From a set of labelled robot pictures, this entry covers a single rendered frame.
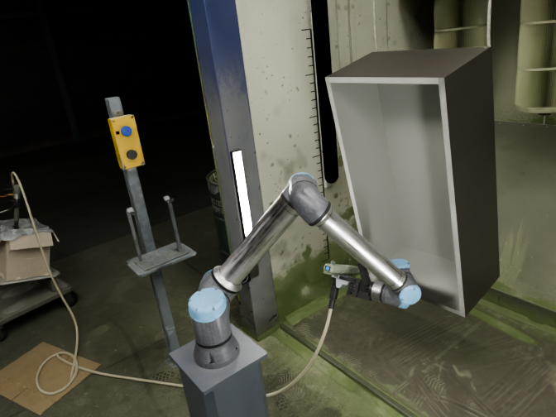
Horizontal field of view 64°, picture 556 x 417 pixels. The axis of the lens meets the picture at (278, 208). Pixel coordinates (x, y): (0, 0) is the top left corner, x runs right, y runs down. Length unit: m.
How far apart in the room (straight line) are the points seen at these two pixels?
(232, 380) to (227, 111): 1.34
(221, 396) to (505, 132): 2.55
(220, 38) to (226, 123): 0.43
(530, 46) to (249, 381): 2.28
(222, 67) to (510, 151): 2.02
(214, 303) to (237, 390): 0.38
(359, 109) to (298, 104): 0.51
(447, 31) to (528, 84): 0.61
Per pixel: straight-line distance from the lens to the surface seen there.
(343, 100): 2.26
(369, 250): 1.76
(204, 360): 1.91
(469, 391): 2.66
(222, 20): 2.45
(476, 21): 3.22
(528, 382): 2.79
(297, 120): 2.74
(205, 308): 1.79
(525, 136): 3.43
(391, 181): 2.66
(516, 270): 3.21
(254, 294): 2.85
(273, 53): 2.62
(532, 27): 2.96
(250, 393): 2.01
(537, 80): 2.97
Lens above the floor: 1.86
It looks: 22 degrees down
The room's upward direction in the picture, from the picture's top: 7 degrees counter-clockwise
